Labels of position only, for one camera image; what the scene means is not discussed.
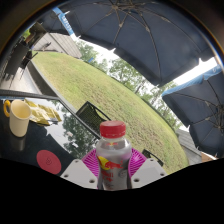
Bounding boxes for navy parasol with pale edge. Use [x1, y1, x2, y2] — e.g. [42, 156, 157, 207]
[161, 66, 224, 158]

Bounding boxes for black woven garden chair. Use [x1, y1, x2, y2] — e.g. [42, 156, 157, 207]
[141, 148, 165, 167]
[75, 101, 112, 140]

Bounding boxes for navy parasol with blue band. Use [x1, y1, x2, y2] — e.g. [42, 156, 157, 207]
[36, 6, 76, 36]

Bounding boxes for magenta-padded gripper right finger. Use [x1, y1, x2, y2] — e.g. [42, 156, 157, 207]
[128, 148, 167, 190]

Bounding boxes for green trees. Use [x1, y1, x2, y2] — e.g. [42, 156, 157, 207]
[75, 39, 183, 131]

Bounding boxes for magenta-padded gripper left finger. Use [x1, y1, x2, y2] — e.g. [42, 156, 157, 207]
[60, 148, 101, 190]

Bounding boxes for grey building with sloped roof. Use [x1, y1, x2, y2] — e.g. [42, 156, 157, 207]
[174, 128, 203, 164]

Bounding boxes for large navy parasol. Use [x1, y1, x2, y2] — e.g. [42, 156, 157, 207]
[64, 0, 214, 87]

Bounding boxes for grey wooden building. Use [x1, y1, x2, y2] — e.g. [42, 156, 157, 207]
[33, 32, 83, 60]

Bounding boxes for flat round red coaster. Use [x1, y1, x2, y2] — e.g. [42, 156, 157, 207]
[35, 149, 63, 175]

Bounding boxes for cream cup with yellow handle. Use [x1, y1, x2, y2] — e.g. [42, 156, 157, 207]
[3, 99, 32, 138]

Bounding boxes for red-capped silver drink bottle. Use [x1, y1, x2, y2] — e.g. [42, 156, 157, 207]
[95, 120, 133, 191]

